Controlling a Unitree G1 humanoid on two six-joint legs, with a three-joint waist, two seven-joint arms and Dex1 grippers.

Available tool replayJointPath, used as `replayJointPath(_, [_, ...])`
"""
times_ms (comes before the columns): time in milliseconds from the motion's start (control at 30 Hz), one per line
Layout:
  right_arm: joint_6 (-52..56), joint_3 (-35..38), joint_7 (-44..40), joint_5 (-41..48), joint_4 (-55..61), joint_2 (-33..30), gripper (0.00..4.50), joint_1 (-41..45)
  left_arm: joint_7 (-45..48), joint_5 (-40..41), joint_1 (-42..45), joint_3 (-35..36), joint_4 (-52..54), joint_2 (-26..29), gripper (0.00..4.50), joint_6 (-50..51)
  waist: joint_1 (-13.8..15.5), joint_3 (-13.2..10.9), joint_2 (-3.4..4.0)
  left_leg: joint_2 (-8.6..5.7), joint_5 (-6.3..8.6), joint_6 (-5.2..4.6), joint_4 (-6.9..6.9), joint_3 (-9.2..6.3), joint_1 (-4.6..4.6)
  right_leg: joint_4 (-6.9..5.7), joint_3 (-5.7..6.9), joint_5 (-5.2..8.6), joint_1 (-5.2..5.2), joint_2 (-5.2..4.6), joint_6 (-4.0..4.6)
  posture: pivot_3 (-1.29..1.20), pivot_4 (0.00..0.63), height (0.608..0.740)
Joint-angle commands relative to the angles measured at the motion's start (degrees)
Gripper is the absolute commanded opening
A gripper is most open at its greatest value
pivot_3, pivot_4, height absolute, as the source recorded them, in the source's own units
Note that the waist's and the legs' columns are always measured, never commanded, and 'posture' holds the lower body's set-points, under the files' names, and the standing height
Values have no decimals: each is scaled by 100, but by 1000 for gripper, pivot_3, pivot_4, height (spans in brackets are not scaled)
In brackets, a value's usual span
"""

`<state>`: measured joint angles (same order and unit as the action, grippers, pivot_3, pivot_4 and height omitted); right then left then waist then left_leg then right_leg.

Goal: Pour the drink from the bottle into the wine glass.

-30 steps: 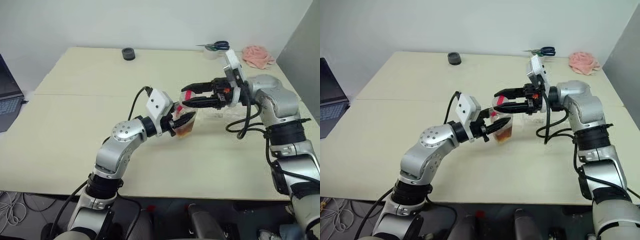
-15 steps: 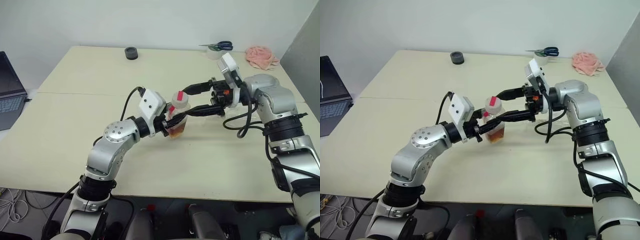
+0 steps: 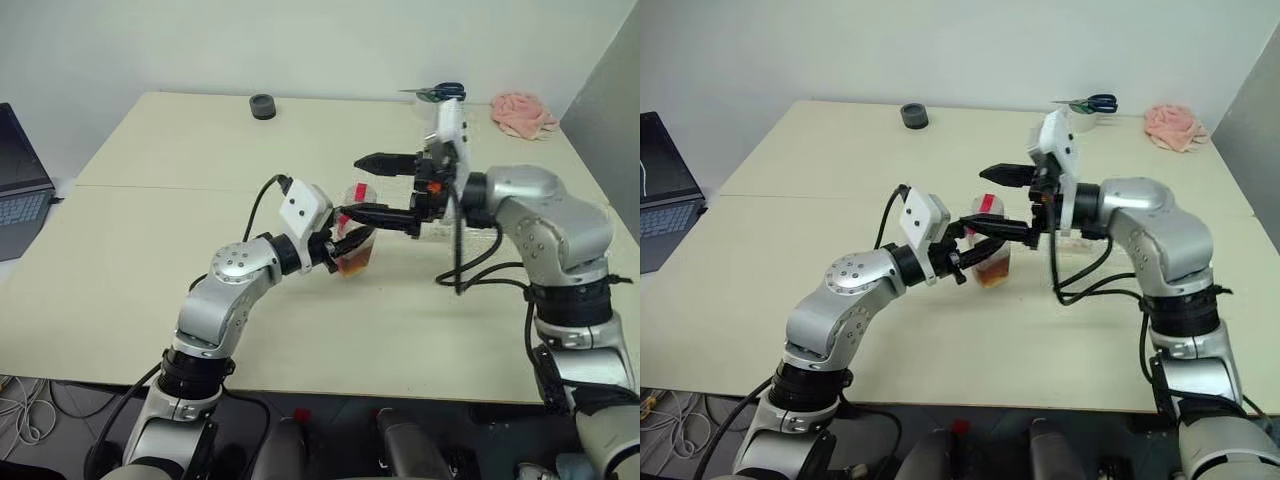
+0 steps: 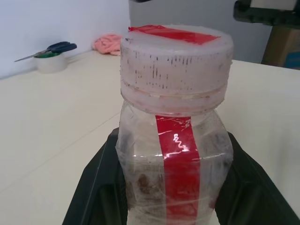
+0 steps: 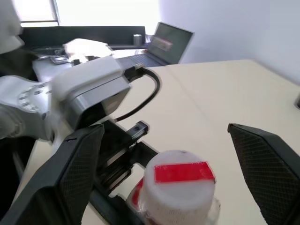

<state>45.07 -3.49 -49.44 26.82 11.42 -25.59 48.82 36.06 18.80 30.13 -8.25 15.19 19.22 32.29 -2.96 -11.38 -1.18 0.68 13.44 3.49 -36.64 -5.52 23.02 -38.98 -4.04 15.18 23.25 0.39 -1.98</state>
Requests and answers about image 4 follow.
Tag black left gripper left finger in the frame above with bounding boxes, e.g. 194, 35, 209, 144
62, 128, 128, 225

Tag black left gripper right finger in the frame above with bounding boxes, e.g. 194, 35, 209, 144
212, 131, 300, 225

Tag clear bottle with red tape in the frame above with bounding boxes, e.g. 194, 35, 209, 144
115, 23, 235, 225

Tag white tape roll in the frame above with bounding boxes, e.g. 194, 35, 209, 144
33, 52, 68, 74

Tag pink cloth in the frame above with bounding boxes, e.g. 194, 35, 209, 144
93, 33, 123, 57

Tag brown cardboard box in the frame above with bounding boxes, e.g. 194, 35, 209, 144
260, 25, 300, 70

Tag black device with white label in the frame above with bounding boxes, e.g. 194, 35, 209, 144
232, 0, 300, 28

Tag blue handled scissors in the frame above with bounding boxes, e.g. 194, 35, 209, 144
14, 41, 78, 62

